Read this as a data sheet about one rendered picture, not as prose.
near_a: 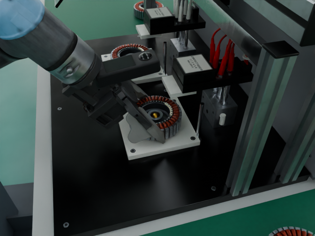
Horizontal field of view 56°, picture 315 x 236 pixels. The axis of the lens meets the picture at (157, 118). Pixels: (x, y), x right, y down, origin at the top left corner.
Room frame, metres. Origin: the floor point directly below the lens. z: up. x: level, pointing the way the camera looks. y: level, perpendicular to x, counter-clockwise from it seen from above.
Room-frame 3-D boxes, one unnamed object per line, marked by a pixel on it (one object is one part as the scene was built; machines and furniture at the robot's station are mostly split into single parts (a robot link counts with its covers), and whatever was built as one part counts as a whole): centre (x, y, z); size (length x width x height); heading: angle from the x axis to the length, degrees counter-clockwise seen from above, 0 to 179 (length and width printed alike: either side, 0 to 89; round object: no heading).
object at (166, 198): (0.58, 0.02, 0.76); 0.64 x 0.47 x 0.02; 16
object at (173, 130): (0.46, 0.00, 0.80); 0.11 x 0.11 x 0.04
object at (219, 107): (0.50, -0.13, 0.80); 0.07 x 0.05 x 0.06; 16
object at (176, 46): (0.73, -0.07, 0.80); 0.07 x 0.05 x 0.06; 16
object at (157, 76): (0.69, 0.07, 0.78); 0.15 x 0.15 x 0.01; 16
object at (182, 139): (0.46, 0.00, 0.78); 0.15 x 0.15 x 0.01; 16
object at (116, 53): (0.69, 0.07, 0.80); 0.11 x 0.11 x 0.04
